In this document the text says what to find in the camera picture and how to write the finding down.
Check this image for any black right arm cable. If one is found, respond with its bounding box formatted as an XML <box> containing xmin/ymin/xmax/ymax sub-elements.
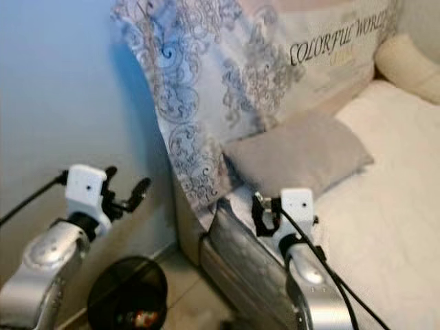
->
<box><xmin>275</xmin><ymin>199</ymin><xmax>393</xmax><ymax>330</ymax></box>

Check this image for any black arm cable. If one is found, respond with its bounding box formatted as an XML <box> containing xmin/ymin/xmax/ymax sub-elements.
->
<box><xmin>275</xmin><ymin>199</ymin><xmax>393</xmax><ymax>330</ymax></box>
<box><xmin>0</xmin><ymin>172</ymin><xmax>69</xmax><ymax>226</ymax></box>

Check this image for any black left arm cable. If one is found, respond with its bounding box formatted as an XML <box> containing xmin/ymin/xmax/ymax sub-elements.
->
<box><xmin>0</xmin><ymin>172</ymin><xmax>69</xmax><ymax>226</ymax></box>

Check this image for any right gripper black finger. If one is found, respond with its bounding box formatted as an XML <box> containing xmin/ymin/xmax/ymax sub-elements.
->
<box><xmin>250</xmin><ymin>192</ymin><xmax>269</xmax><ymax>238</ymax></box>

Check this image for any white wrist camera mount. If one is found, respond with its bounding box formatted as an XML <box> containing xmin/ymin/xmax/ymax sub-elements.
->
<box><xmin>65</xmin><ymin>165</ymin><xmax>111</xmax><ymax>238</ymax></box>
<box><xmin>275</xmin><ymin>188</ymin><xmax>317</xmax><ymax>252</ymax></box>

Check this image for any grey quilted mattress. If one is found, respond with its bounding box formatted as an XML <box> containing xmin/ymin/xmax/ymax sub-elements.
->
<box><xmin>199</xmin><ymin>203</ymin><xmax>310</xmax><ymax>330</ymax></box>

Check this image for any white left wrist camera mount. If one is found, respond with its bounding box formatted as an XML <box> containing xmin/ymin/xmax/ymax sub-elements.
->
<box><xmin>65</xmin><ymin>165</ymin><xmax>111</xmax><ymax>238</ymax></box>

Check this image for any grey rectangular pillow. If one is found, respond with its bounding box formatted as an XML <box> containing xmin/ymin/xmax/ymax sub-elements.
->
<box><xmin>223</xmin><ymin>111</ymin><xmax>375</xmax><ymax>200</ymax></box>

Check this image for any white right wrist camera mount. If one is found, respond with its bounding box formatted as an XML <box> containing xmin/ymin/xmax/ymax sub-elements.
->
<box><xmin>275</xmin><ymin>188</ymin><xmax>317</xmax><ymax>252</ymax></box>

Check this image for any large beige bolster pillow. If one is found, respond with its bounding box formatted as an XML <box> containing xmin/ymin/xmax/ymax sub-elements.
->
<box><xmin>375</xmin><ymin>33</ymin><xmax>440</xmax><ymax>105</ymax></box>

